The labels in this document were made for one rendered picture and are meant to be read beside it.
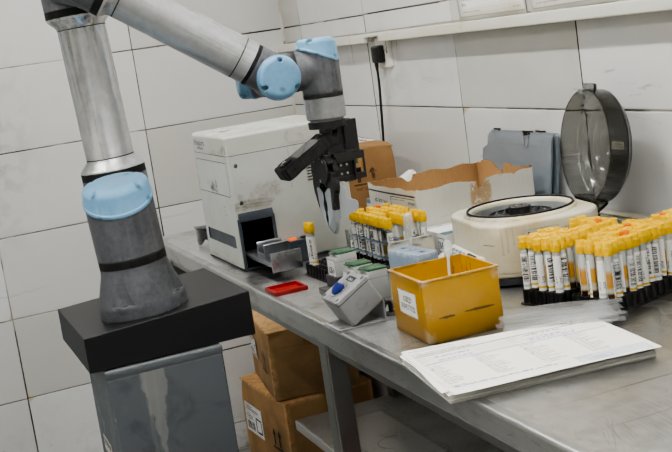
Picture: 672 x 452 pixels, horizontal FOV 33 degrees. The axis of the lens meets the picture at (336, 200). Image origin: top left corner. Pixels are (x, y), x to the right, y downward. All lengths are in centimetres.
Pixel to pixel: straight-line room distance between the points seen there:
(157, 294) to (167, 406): 19
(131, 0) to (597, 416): 101
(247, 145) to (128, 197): 61
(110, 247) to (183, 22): 39
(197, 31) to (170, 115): 187
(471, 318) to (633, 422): 47
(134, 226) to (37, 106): 182
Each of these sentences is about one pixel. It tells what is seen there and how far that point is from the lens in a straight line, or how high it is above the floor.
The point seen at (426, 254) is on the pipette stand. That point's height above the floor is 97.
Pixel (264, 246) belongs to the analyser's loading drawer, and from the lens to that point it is 239.
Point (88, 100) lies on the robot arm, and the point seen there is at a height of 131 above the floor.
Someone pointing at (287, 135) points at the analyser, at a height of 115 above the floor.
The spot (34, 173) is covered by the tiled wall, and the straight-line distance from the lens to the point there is 372.
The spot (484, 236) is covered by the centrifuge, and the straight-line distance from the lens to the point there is 203.
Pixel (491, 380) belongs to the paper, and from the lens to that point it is 152.
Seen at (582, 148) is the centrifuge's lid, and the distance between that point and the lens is 229.
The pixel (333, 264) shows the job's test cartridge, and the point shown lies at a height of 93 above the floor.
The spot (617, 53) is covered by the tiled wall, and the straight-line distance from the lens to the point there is 225.
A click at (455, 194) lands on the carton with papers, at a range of 236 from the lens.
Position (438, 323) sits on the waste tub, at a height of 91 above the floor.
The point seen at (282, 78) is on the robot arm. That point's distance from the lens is 193.
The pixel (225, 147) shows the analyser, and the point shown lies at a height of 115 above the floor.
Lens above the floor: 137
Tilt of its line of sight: 8 degrees down
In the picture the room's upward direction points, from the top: 8 degrees counter-clockwise
